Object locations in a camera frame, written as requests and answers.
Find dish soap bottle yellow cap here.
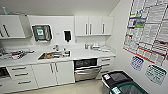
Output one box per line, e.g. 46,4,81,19
84,42,89,50

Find white cup red print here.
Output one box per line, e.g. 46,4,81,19
62,49,71,58

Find black soap dispenser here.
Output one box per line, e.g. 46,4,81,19
63,30,72,43

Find chrome sink faucet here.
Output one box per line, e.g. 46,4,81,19
52,44,60,52

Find narrow white drawer unit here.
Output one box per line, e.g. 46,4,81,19
98,54,116,79

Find orange food container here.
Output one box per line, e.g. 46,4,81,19
45,53,55,59

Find white two-door sink cabinet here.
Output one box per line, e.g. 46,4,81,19
31,60,76,88

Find stainless steel sink basin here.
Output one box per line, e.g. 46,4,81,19
37,50,72,61

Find steel paper towel dispenser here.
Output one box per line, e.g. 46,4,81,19
31,24,53,43

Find coffee supplies clutter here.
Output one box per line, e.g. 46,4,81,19
0,48,34,60

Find black built-in microwave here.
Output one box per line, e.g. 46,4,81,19
0,66,11,79

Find teal bottle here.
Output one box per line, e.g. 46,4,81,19
2,6,8,16

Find white wall cabinet three doors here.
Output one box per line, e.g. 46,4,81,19
74,15,114,37

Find large colourful wall poster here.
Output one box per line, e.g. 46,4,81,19
122,0,168,67

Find white wall cabinet four doors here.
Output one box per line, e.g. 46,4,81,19
0,14,33,40

